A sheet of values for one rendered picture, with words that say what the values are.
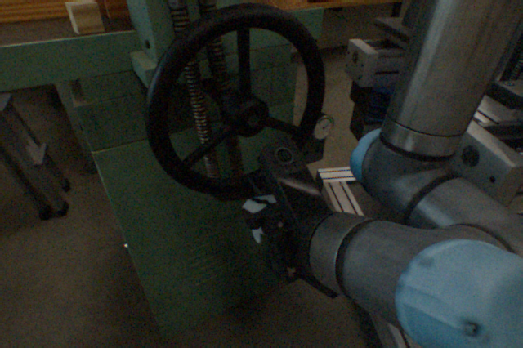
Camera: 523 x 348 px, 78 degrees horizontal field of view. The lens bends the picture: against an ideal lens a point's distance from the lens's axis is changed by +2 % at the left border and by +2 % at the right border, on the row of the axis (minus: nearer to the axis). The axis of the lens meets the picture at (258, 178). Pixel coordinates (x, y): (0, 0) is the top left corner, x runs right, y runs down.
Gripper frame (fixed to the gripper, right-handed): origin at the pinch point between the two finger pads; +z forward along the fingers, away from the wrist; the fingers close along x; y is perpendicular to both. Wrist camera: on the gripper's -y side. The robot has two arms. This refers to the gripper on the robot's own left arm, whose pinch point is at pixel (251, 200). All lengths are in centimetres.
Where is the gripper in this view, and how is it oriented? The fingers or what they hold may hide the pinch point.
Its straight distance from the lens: 49.7
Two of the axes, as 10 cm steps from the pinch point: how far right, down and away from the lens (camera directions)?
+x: 8.7, -3.0, 3.9
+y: 2.5, 9.5, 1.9
